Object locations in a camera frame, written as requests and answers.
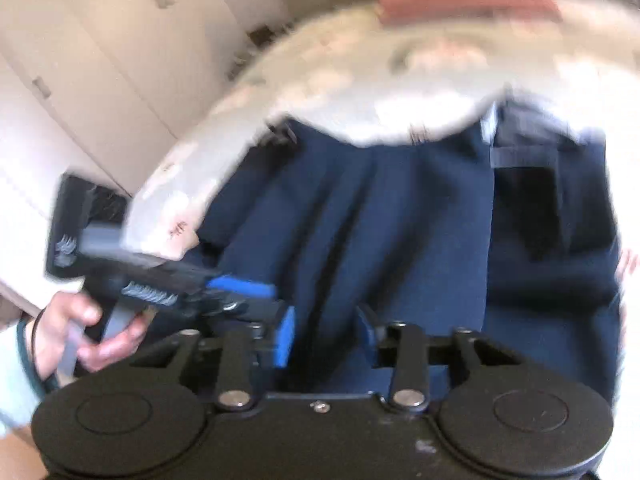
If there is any bed with floral bedspread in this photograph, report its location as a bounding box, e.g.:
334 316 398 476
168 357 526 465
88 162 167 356
124 0 640 262

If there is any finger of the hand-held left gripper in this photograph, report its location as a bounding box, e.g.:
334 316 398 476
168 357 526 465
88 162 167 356
200 296 287 330
205 273 279 306

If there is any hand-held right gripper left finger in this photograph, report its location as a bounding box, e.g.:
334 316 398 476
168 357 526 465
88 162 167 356
135 305 297 410

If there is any white wardrobe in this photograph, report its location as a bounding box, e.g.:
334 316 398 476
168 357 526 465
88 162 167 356
0 0 296 311

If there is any person's left forearm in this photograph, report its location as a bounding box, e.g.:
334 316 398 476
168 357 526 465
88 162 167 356
0 322 57 438

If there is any navy striped hoodie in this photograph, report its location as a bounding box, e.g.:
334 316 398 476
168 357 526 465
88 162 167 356
192 101 624 406

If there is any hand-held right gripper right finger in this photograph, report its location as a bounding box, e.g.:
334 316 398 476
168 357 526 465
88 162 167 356
356 304 526 409

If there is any person's left hand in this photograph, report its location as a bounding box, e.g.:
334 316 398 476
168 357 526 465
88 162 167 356
32 291 152 377

